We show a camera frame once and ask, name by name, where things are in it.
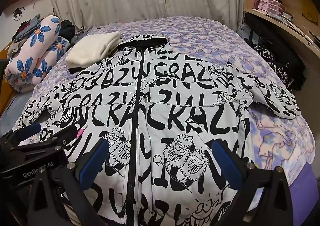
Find pink blue flower rolled quilt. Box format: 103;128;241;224
4;15;69;93

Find cartoon face wall sticker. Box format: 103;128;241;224
13;7;25;22

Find black white patterned cloth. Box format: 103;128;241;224
253;44;306;91

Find pink drawer boxes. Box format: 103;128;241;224
258;0;285;16

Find orange wooden bedside cabinet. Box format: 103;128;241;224
1;42;16;115

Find black clothing bundle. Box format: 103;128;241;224
59;19;75;42

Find wooden shelf unit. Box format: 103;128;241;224
244;0;319;64

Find purple cat print blanket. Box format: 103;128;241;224
15;17;315;225

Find black white graffiti jacket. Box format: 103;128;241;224
17;35;300;225

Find cream folded fleece garment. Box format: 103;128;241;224
65;31;122;69

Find grey clothes pile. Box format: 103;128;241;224
11;14;41;43

